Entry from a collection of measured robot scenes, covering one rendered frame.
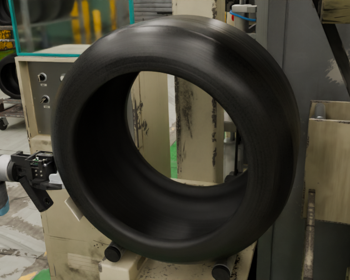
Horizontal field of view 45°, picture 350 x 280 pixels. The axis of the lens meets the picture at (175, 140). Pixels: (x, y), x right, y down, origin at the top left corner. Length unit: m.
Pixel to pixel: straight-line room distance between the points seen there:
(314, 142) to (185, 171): 0.42
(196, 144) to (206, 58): 0.53
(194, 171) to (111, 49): 0.59
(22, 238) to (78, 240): 0.93
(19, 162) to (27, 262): 1.59
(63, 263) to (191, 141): 1.19
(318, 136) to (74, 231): 1.34
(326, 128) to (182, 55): 0.49
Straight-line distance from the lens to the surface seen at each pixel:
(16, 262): 2.79
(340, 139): 1.17
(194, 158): 1.32
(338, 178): 1.21
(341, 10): 0.97
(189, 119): 1.27
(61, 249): 2.22
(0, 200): 1.34
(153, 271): 1.21
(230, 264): 1.05
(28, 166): 1.19
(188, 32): 0.84
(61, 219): 2.12
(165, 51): 0.83
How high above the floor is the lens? 1.54
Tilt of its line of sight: 20 degrees down
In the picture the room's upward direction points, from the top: 2 degrees counter-clockwise
